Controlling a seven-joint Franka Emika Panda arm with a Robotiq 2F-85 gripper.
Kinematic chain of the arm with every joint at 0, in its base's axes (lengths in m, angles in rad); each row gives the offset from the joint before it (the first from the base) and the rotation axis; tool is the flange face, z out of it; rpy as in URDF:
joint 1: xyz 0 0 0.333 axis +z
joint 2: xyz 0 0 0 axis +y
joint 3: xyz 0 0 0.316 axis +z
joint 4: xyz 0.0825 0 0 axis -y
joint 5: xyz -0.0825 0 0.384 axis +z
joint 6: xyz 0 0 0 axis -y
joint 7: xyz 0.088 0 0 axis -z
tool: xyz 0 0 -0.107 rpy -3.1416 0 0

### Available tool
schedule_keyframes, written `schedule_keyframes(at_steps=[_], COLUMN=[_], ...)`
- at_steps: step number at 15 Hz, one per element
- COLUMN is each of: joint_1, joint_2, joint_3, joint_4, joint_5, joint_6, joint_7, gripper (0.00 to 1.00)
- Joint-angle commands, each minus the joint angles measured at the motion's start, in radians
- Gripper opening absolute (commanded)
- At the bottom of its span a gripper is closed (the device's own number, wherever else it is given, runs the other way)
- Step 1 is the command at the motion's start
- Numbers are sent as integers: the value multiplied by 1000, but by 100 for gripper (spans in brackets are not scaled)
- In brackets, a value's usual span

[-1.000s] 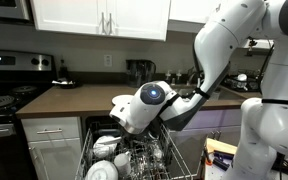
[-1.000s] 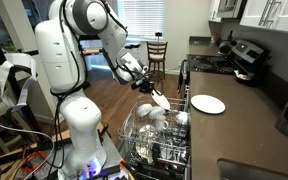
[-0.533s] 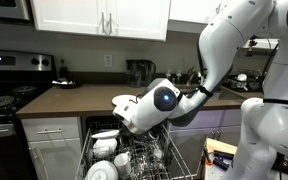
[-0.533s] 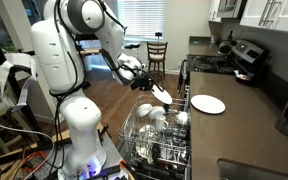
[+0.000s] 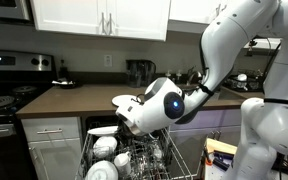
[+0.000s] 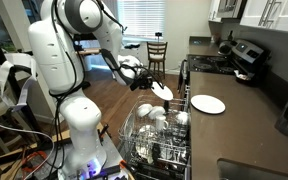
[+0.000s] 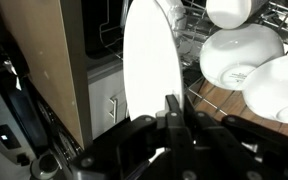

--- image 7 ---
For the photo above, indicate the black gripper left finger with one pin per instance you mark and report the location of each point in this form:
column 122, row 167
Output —
column 177, row 140

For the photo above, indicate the black dishwasher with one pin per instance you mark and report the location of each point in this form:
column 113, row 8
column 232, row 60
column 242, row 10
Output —
column 97, row 20

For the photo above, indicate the black stove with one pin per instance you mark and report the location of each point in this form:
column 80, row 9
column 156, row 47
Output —
column 4, row 133

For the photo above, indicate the white ceramic bowl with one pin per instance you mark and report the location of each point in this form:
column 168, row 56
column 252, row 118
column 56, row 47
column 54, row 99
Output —
column 237, row 53
column 277, row 90

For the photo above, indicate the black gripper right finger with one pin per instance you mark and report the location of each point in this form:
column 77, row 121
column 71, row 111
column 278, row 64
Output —
column 224, row 146

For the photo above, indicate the white ceramic mug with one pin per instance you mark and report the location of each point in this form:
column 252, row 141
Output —
column 227, row 13

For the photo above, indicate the round white plate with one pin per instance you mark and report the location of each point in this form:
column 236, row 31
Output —
column 150, row 60

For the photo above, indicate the white drawer front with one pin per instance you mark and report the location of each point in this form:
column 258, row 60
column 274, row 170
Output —
column 100, row 100

